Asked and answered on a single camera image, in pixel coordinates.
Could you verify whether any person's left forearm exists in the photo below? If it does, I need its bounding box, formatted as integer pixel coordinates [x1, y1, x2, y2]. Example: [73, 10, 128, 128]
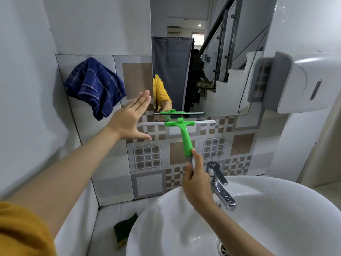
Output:
[5, 127, 121, 239]

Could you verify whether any person's right hand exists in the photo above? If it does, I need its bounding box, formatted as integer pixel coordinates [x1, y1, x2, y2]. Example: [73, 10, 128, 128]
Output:
[182, 148, 215, 211]

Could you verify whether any green and yellow sponge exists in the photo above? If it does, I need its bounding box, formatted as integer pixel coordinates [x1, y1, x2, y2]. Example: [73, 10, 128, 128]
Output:
[113, 212, 139, 250]

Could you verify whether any yellow sleeve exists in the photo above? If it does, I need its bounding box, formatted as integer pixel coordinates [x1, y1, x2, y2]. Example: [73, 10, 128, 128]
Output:
[0, 201, 58, 256]

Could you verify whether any blue checked cloth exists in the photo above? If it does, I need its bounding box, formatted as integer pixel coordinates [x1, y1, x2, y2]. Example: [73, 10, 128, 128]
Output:
[64, 57, 127, 121]

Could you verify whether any chrome faucet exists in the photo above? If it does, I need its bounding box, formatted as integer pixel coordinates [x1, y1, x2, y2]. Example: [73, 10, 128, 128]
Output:
[206, 161, 237, 212]

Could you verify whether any white round sink basin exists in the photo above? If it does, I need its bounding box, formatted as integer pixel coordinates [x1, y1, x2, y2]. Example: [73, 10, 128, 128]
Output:
[126, 175, 341, 256]

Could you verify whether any metal sink drain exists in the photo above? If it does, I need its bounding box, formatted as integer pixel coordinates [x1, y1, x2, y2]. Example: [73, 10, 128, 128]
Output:
[216, 239, 231, 256]

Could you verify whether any green window squeegee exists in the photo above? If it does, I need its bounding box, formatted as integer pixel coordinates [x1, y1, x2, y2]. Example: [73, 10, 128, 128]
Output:
[140, 118, 217, 169]

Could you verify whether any person's right forearm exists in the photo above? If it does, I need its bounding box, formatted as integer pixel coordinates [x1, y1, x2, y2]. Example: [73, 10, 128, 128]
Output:
[197, 201, 276, 256]

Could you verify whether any white paper towel dispenser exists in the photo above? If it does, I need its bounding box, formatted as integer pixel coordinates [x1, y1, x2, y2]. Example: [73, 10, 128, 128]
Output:
[262, 0, 341, 115]

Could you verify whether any wall mirror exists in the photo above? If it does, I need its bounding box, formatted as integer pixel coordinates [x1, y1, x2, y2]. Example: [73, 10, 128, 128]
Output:
[150, 0, 279, 117]

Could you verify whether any person's left hand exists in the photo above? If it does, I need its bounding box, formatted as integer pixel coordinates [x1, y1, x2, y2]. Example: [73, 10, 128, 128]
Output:
[106, 89, 152, 142]

